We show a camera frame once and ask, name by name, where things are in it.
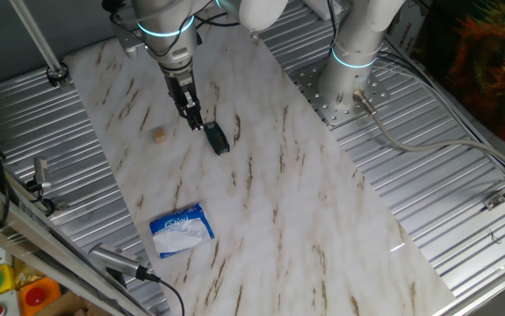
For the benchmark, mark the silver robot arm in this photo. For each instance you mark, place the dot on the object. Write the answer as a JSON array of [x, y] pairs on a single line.
[[357, 52]]

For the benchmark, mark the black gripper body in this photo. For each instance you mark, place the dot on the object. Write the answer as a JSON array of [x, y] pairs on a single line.
[[181, 92]]

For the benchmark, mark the light wooden board pieces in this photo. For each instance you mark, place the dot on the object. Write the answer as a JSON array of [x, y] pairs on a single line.
[[65, 307]]

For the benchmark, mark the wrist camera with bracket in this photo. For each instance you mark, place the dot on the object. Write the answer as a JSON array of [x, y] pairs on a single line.
[[127, 41]]

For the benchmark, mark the orange box red button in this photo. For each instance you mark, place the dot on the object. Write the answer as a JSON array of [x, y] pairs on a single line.
[[37, 296]]

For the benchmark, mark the dark folding hex key set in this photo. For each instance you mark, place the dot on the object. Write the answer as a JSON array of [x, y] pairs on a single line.
[[217, 138]]

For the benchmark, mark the white marble pattern board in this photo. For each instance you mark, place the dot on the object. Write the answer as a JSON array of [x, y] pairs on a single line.
[[278, 197]]

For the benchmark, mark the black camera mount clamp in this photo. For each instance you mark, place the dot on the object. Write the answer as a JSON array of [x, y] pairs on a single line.
[[43, 203]]

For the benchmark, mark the golden foil bag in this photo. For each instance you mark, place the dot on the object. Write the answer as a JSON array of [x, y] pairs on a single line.
[[26, 274]]

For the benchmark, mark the silver depth camera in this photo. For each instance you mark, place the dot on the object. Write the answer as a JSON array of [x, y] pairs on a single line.
[[41, 172], [113, 260]]

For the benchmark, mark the colourful fuzzy cloth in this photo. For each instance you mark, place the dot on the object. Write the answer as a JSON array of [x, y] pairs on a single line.
[[489, 66]]

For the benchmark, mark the grey box red button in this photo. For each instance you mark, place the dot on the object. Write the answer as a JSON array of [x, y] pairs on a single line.
[[2, 307]]

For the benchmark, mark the small wooden block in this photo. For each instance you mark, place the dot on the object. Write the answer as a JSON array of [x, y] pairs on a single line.
[[160, 135]]

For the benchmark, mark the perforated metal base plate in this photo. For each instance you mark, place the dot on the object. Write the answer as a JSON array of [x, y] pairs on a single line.
[[322, 101]]

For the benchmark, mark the small metal corner bracket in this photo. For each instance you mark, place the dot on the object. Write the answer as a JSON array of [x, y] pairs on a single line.
[[494, 201]]

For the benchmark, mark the blue white tissue pack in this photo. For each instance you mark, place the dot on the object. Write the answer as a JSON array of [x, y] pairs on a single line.
[[182, 230]]

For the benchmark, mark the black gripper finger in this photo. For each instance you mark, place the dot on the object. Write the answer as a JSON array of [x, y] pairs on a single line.
[[183, 113], [195, 115]]

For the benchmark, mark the aluminium pole with black foot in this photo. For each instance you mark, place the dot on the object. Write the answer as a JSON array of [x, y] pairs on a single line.
[[37, 37]]

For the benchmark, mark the cardboard box red print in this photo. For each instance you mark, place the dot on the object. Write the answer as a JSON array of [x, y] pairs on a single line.
[[406, 30]]

